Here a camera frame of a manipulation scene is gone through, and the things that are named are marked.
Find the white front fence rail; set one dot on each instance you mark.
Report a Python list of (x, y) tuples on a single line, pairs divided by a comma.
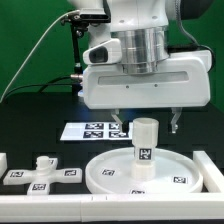
[(93, 207)]

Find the white right fence rail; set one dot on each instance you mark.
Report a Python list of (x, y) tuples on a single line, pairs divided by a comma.
[(213, 178)]

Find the white left fence block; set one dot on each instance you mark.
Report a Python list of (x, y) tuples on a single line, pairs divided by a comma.
[(3, 163)]

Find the white cross table base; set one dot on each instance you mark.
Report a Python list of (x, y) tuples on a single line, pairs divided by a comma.
[(43, 176)]

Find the white round table top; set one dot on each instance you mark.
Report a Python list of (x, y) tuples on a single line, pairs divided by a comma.
[(124, 171)]

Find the black camera on stand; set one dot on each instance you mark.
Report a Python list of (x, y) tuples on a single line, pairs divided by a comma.
[(87, 15)]

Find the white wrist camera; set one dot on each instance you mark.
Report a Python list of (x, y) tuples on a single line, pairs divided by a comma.
[(109, 52)]

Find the white marker sheet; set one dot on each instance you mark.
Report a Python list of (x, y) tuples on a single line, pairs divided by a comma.
[(94, 131)]

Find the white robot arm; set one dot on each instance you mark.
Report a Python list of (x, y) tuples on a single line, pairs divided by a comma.
[(129, 64)]

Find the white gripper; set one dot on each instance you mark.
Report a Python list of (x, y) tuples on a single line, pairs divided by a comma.
[(180, 81)]

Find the black camera stand pole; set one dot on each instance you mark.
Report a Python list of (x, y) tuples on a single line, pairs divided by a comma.
[(75, 34)]

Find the white fence rail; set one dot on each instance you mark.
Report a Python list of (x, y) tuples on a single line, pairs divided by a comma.
[(93, 207), (213, 178)]

